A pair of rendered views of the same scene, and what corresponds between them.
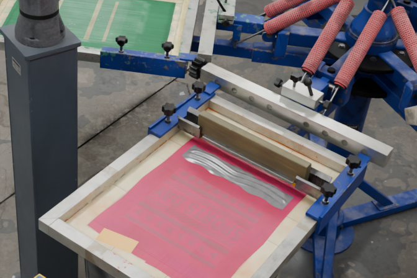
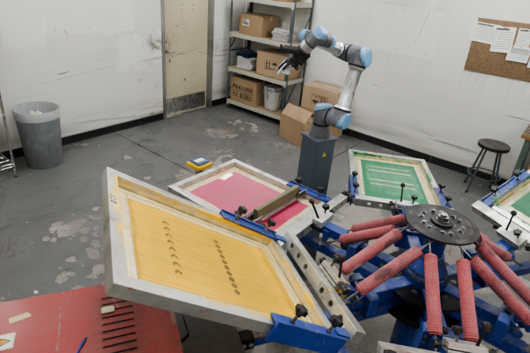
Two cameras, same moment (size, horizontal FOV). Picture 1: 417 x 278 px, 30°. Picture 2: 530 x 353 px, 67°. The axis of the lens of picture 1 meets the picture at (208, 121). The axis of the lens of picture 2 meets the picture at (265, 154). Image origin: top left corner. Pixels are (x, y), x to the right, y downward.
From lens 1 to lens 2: 288 cm
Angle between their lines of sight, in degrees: 80
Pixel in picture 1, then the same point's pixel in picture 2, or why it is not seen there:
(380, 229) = not seen: outside the picture
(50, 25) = (314, 128)
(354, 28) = not seen: hidden behind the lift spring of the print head
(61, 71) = (310, 150)
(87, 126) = not seen: hidden behind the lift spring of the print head
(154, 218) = (237, 184)
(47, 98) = (304, 159)
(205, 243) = (221, 194)
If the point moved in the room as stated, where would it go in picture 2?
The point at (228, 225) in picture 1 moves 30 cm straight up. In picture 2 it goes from (231, 201) to (233, 155)
